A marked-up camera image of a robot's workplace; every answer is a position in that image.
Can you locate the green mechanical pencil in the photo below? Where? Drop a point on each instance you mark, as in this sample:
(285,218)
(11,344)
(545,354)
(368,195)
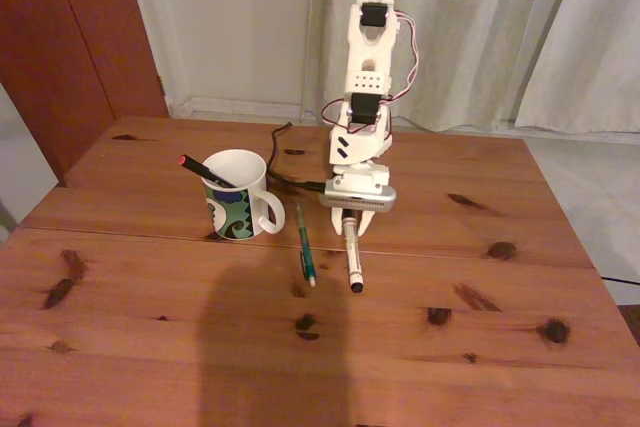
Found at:
(304,242)

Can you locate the white whiteboard marker black cap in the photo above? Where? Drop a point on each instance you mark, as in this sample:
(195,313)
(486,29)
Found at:
(354,262)

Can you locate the black pen red ends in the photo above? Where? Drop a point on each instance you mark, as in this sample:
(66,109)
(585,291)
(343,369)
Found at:
(200,167)

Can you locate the white mug green blue pattern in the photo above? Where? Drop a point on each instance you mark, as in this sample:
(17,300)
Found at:
(235,217)

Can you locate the narrow white curtain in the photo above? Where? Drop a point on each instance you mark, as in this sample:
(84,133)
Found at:
(600,47)

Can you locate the brown wooden cabinet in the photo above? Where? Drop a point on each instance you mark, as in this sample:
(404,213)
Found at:
(60,47)

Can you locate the silver camera box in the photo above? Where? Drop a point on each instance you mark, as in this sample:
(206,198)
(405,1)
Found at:
(360,202)

